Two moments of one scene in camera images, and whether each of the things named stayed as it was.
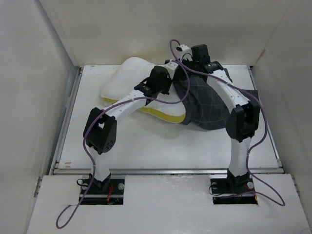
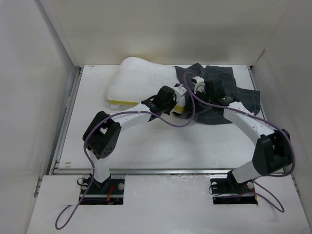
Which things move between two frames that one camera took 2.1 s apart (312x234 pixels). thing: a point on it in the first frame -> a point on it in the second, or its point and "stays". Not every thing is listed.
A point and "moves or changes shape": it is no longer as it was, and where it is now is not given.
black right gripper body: [194, 65] -> [207, 97]
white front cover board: [166, 204] stays
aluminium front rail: [164, 171] stays
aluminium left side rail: [67, 121] stays
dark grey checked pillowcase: [202, 108] moves or changes shape
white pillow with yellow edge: [130, 73] moves or changes shape
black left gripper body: [165, 87] -> [167, 107]
